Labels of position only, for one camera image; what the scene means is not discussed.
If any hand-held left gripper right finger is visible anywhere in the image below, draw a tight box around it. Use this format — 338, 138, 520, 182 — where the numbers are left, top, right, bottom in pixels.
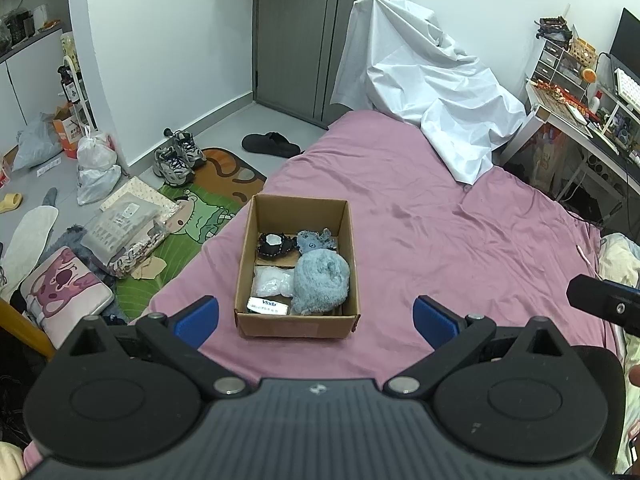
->
382, 295, 571, 402

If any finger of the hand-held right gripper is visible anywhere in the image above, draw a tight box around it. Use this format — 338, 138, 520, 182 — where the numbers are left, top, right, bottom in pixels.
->
566, 274, 640, 337

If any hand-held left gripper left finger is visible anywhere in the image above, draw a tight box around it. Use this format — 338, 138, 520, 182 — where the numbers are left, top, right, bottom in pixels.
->
65, 295, 253, 402

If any blue tissue pack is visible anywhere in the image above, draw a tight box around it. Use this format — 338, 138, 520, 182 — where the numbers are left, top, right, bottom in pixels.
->
246, 296, 291, 317

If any clear plastic bag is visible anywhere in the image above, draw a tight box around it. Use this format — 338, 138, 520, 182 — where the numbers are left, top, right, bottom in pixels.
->
251, 266, 297, 301

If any blue-grey plush toy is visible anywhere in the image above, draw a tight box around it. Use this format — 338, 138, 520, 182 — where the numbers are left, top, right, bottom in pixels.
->
292, 250, 351, 316

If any cream patterned blanket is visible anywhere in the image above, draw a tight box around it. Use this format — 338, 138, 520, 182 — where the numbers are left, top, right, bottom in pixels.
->
597, 232, 640, 291

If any brown paper scrap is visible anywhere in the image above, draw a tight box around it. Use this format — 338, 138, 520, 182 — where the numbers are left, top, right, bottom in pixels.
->
131, 256, 168, 281

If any floral fabric bundle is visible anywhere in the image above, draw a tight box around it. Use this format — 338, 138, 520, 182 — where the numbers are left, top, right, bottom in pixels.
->
107, 205, 185, 279

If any pink bed sheet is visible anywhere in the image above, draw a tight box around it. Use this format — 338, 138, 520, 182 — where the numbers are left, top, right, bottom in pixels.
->
147, 110, 623, 396

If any black studded fabric item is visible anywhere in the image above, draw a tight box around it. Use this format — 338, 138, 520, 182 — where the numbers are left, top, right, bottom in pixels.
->
257, 231, 299, 262

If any cartoon floor mat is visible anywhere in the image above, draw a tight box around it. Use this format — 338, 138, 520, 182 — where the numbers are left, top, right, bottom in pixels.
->
115, 147, 268, 321

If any clear plastic package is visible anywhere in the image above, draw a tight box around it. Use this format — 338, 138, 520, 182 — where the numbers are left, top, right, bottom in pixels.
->
80, 197, 163, 266

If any small blue plush toy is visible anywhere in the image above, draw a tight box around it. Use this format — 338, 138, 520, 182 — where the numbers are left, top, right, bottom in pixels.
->
296, 228, 337, 256

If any cream dotted fabric package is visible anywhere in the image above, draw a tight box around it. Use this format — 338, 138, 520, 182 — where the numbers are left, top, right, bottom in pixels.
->
101, 176, 177, 213

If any pink bear cushion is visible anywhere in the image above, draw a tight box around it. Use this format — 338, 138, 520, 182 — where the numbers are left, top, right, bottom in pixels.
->
21, 246, 116, 351

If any dark grey furry rug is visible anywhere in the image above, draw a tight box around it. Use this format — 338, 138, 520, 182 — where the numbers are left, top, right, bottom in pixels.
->
47, 224, 118, 281

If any printed paper bag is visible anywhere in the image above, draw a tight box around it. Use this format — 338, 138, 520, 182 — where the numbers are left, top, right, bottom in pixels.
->
530, 125, 571, 191

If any grey running sneaker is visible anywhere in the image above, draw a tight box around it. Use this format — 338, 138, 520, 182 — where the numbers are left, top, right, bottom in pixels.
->
152, 147, 196, 187
165, 129, 207, 168

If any white desk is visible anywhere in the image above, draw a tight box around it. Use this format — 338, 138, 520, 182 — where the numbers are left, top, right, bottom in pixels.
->
500, 75, 640, 221

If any orange wooden board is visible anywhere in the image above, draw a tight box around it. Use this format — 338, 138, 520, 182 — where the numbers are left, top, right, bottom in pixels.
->
0, 297, 56, 361

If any white tied plastic bag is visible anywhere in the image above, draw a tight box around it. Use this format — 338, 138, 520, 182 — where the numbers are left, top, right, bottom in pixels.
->
76, 127, 122, 206

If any black slipper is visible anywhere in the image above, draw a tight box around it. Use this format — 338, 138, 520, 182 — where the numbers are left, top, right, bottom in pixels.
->
241, 131, 302, 157

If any white keyboard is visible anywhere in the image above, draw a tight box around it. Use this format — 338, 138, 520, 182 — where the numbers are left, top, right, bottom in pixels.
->
614, 67, 640, 111

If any orange cardboard box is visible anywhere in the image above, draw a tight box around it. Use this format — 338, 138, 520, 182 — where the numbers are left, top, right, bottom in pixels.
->
52, 102, 87, 160

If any white cover sheet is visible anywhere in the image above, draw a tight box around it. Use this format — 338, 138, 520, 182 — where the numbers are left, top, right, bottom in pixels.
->
330, 0, 527, 186

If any grey plastic bag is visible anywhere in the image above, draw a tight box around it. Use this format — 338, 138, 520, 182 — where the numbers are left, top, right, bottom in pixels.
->
12, 112, 63, 172

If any small drawer organizer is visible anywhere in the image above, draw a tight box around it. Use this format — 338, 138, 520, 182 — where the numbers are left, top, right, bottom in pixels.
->
531, 37, 573, 88

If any woven basket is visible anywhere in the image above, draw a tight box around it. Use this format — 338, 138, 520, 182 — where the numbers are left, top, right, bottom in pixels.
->
570, 37, 598, 68

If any black monitor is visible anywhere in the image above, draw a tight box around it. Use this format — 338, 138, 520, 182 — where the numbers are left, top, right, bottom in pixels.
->
611, 7, 640, 86

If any white storage rack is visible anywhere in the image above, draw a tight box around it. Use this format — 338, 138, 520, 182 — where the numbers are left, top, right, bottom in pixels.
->
57, 32, 97, 131

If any white kitchen cabinet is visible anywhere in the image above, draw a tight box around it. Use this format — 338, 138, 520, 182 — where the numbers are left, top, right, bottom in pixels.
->
0, 20, 76, 161

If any grey door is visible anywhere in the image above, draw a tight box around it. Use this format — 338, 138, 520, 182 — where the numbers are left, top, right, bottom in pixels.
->
251, 0, 401, 128

